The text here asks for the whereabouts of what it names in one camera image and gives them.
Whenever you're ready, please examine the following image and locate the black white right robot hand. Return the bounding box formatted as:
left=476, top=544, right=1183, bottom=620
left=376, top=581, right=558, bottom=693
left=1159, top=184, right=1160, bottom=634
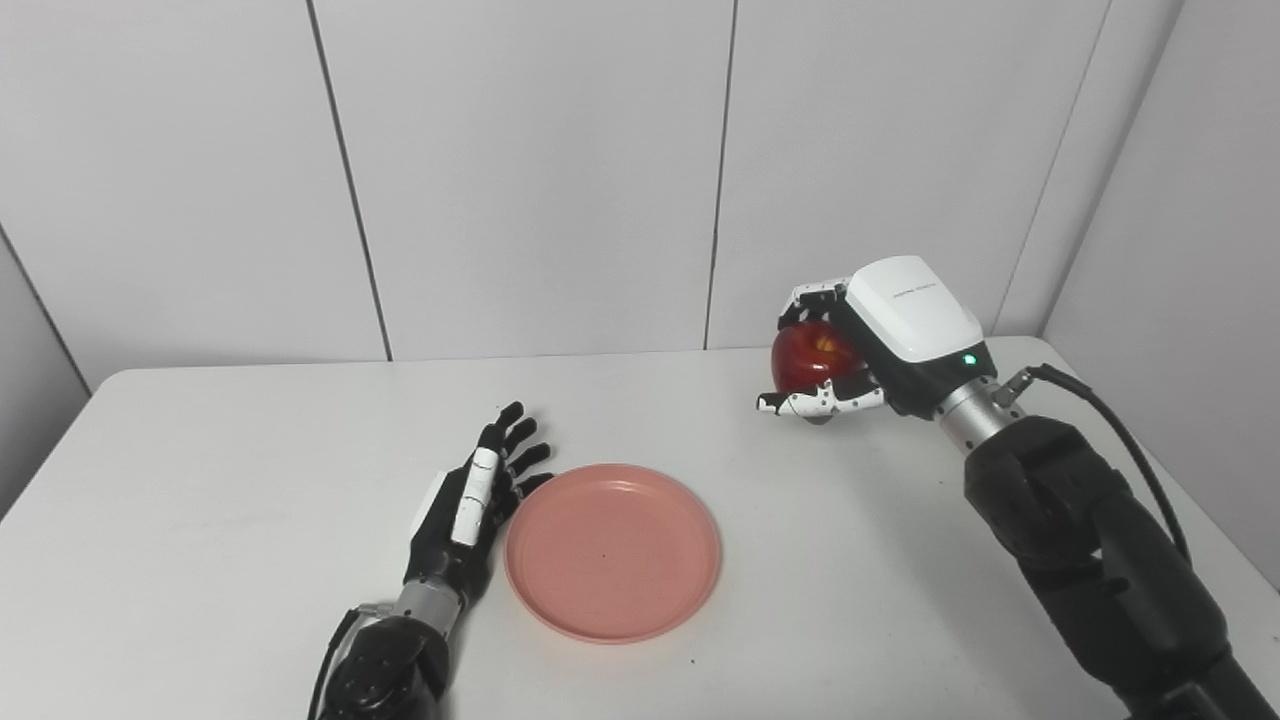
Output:
left=756, top=255, right=1000, bottom=427

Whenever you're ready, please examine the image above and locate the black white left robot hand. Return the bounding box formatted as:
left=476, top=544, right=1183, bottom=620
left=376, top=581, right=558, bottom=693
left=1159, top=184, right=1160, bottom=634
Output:
left=402, top=401, right=555, bottom=607

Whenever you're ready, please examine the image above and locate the red apple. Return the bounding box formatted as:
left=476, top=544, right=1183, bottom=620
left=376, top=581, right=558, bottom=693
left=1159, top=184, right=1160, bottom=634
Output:
left=770, top=319, right=870, bottom=428

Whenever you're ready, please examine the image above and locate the pink round plate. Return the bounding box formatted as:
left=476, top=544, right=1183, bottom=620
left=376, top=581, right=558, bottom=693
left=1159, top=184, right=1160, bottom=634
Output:
left=503, top=462, right=724, bottom=645

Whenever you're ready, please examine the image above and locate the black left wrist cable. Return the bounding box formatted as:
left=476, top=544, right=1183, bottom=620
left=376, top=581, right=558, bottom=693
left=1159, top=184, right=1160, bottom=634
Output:
left=307, top=602, right=393, bottom=720

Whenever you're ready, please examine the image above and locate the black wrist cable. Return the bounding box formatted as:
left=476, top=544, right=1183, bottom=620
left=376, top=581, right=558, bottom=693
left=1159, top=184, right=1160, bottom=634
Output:
left=994, top=363, right=1192, bottom=563
left=307, top=602, right=393, bottom=720

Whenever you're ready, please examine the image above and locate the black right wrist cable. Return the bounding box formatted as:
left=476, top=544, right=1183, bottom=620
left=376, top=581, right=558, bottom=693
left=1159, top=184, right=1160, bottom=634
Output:
left=994, top=363, right=1192, bottom=563

